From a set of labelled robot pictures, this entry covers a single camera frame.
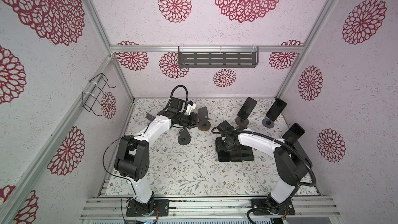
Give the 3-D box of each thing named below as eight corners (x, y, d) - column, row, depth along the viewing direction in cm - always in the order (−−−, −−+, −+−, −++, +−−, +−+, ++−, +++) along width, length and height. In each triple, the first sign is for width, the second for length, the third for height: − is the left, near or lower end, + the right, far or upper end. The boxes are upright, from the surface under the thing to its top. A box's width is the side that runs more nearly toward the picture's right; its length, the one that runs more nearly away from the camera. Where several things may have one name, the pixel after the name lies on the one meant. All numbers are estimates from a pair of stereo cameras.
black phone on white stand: (288, 147, 97) (303, 133, 84) (279, 140, 100) (292, 125, 87) (292, 144, 99) (307, 129, 85) (283, 136, 102) (296, 121, 89)
